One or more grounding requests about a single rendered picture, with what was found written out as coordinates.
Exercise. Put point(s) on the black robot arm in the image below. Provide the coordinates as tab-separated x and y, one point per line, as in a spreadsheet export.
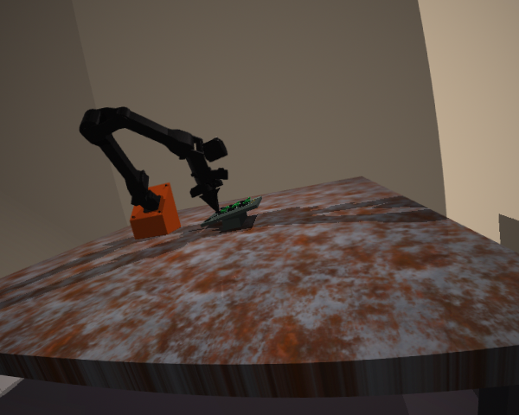
97	126

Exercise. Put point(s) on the grey switch panel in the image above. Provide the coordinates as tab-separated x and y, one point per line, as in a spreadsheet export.
233	216

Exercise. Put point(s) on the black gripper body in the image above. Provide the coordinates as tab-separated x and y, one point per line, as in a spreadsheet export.
203	185

